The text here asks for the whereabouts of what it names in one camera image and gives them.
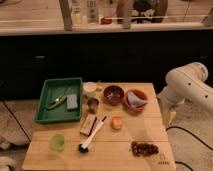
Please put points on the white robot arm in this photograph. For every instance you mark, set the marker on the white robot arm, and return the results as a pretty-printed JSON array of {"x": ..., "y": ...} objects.
[{"x": 185, "y": 82}]

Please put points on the white cup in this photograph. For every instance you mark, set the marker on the white cup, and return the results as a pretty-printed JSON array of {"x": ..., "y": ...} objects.
[{"x": 89, "y": 89}]

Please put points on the orange bowl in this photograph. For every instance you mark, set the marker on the orange bowl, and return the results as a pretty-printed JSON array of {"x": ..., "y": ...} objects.
[{"x": 139, "y": 94}]

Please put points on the wooden block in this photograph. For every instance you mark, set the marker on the wooden block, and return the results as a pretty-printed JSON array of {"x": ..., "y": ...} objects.
[{"x": 88, "y": 125}]

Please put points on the dark grape bunch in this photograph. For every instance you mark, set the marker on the dark grape bunch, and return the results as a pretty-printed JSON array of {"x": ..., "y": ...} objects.
[{"x": 144, "y": 149}]

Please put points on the purple bowl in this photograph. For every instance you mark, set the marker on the purple bowl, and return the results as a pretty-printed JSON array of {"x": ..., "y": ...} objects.
[{"x": 113, "y": 94}]

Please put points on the green yellow tongs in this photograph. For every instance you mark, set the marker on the green yellow tongs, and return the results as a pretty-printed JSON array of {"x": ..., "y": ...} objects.
[{"x": 58, "y": 101}]

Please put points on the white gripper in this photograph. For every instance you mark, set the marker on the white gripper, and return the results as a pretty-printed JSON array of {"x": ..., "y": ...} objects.
[{"x": 168, "y": 114}]

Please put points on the dark cabinet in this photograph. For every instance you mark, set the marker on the dark cabinet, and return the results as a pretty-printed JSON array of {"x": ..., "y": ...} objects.
[{"x": 27, "y": 61}]

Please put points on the grey cloth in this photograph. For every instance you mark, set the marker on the grey cloth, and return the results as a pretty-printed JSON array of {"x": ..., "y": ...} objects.
[{"x": 135, "y": 101}]

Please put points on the green plastic tray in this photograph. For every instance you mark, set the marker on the green plastic tray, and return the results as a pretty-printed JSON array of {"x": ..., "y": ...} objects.
[{"x": 52, "y": 88}]

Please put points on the green plastic cup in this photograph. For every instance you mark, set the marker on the green plastic cup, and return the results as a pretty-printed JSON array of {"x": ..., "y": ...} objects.
[{"x": 57, "y": 142}]

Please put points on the small yellow object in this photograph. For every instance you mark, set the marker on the small yellow object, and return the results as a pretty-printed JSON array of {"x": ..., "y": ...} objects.
[{"x": 99, "y": 87}]

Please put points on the grey sponge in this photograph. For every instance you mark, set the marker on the grey sponge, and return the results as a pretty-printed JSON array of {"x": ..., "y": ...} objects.
[{"x": 72, "y": 101}]

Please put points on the small metal cup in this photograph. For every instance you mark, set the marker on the small metal cup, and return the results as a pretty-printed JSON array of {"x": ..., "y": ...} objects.
[{"x": 93, "y": 105}]

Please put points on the orange peach fruit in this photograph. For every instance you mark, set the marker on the orange peach fruit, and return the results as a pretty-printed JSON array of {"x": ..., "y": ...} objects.
[{"x": 117, "y": 122}]

